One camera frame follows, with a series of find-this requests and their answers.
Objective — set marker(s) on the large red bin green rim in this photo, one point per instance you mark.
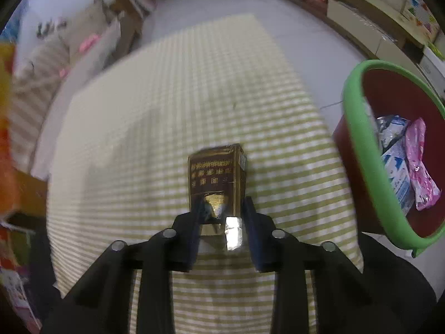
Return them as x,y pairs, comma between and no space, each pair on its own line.
382,87

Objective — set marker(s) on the brown cardboard box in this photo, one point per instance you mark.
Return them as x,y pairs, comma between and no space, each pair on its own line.
29,195

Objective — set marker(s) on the person's dark trouser leg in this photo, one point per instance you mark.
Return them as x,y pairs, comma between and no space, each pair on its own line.
399,278

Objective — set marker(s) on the pink toy wand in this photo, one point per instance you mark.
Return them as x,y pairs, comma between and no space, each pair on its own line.
87,43

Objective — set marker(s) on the pink wrapper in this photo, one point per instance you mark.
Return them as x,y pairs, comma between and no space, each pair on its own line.
419,167

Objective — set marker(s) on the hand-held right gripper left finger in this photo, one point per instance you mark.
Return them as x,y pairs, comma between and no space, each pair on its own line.
194,229

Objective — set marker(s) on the brown gold box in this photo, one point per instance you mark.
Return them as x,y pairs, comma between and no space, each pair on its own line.
215,174

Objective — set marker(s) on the long blue white carton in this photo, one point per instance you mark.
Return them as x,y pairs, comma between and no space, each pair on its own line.
396,177

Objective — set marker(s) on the white box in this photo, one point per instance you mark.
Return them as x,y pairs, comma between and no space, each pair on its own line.
433,68

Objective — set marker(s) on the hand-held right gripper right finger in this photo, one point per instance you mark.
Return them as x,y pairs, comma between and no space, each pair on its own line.
253,233

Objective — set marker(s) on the wooden television cabinet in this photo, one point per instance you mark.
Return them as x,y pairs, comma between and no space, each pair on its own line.
354,21

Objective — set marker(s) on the stack of colourful books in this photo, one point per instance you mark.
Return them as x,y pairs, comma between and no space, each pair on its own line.
14,278

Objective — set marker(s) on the white black plush toy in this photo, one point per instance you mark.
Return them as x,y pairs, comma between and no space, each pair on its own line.
52,28

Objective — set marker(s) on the chinese checkers board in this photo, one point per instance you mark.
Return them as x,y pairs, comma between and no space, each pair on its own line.
420,10

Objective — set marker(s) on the beige striped sofa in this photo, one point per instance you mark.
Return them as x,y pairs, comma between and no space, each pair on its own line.
52,69

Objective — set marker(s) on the small green item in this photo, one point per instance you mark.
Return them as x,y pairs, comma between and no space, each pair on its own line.
437,48

